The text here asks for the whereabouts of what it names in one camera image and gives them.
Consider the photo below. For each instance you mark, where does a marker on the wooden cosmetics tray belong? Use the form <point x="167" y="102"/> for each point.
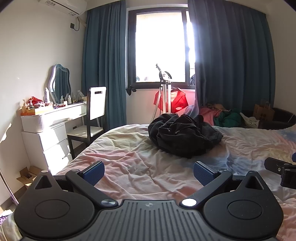
<point x="40" y="110"/>

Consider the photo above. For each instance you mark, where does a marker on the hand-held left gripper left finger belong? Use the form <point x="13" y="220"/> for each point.
<point x="94" y="172"/>

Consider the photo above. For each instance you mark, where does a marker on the black cotton garment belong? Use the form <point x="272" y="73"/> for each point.
<point x="154" y="127"/>

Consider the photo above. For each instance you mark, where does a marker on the white air conditioner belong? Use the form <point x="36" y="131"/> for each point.
<point x="64" y="5"/>

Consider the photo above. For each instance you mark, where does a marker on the light blue garment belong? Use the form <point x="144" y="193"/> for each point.
<point x="190" y="112"/>

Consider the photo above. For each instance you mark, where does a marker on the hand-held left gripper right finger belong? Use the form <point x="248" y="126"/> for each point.
<point x="203" y="173"/>

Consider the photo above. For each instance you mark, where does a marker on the dark framed window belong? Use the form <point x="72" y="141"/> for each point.
<point x="159" y="46"/>

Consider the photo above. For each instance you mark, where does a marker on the black sofa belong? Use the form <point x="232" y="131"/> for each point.
<point x="279" y="118"/>

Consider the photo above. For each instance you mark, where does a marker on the green garment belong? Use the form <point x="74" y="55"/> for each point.
<point x="229" y="118"/>

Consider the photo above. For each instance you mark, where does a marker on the tan garment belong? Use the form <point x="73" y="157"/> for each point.
<point x="218" y="106"/>

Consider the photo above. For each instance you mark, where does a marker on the wavy framed mirror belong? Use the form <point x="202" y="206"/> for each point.
<point x="60" y="81"/>

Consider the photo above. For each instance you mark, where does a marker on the red cosmetic pouch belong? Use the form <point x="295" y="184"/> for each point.
<point x="34" y="100"/>

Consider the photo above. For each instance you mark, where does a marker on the white vanity desk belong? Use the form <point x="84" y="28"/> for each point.
<point x="55" y="141"/>

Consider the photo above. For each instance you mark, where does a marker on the white backed black chair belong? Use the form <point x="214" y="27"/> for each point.
<point x="97" y="104"/>

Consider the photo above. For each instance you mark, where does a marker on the teal curtain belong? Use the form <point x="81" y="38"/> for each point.
<point x="104" y="69"/>
<point x="231" y="58"/>

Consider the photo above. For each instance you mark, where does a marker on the black wall plug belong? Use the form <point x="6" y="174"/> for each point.
<point x="72" y="25"/>

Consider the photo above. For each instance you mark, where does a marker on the cardboard box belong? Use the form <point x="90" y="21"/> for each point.
<point x="27" y="176"/>

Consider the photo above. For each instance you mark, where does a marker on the standing garment steamer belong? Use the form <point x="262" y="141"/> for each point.
<point x="165" y="97"/>

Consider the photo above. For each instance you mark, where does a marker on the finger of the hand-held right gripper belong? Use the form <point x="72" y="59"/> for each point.
<point x="275" y="164"/>
<point x="294" y="157"/>

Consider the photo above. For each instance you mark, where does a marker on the black hoodie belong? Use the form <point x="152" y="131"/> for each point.
<point x="187" y="139"/>

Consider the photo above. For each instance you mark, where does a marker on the brown paper bag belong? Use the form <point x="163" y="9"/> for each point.
<point x="263" y="111"/>

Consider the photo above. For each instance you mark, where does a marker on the red hanging garment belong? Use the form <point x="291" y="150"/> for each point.
<point x="180" y="99"/>

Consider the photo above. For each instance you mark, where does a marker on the bed with pastel sheet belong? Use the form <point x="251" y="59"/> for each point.
<point x="129" y="150"/>

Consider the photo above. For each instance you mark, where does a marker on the white lotion bottle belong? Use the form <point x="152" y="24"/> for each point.
<point x="46" y="95"/>

